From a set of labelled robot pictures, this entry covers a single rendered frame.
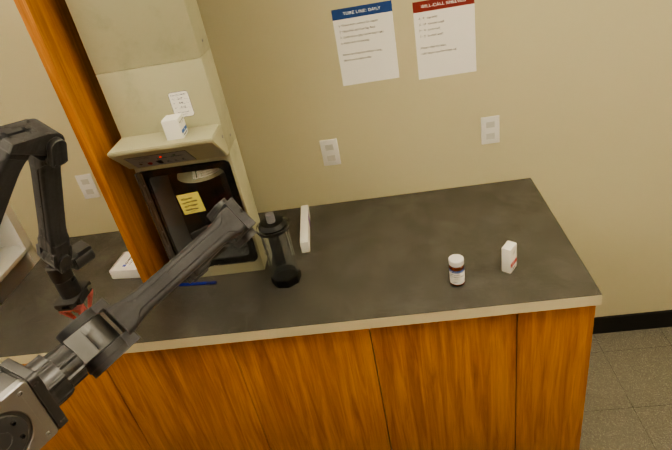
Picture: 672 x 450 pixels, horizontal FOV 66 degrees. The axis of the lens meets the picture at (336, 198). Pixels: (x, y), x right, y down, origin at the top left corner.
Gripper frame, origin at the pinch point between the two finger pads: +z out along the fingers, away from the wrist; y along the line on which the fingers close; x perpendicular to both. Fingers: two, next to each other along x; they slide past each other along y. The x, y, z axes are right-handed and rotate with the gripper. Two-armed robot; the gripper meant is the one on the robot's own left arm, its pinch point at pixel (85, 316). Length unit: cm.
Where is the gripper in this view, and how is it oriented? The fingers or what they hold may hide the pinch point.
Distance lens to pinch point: 174.5
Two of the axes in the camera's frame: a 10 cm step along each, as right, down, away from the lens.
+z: 1.7, 8.5, 5.0
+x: -9.8, 1.3, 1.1
